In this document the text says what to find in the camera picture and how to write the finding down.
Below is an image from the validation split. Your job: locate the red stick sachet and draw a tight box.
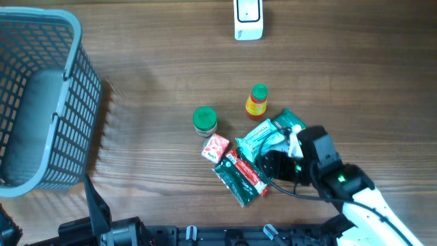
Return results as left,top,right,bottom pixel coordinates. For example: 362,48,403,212
225,149,268,196

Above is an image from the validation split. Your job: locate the teal wet wipes pack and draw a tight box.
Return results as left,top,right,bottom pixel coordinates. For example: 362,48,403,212
236,119,293,163

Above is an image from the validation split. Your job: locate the green 3M gloves package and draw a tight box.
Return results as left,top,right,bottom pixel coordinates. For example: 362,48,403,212
212,109,306,207

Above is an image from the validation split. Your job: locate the red sauce bottle green cap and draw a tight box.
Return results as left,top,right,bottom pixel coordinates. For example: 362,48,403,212
245,83,268,120

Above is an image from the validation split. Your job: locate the green lid jar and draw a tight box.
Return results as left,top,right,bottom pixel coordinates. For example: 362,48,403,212
193,106,218,137

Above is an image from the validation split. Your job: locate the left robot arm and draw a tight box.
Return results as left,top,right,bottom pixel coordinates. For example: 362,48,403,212
31,176,156,246

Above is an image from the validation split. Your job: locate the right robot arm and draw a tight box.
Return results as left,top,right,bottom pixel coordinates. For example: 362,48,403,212
257,126,421,245

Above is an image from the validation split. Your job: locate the white barcode scanner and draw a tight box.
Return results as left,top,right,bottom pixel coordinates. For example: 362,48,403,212
234,0,264,41

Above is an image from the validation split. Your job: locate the grey plastic shopping basket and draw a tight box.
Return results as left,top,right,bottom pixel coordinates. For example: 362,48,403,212
1,7,103,197

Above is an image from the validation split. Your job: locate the right black camera cable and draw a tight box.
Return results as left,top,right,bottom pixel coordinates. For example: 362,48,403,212
255,126,416,246

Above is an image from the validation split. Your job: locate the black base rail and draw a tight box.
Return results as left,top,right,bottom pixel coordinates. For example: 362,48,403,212
146,224,337,246

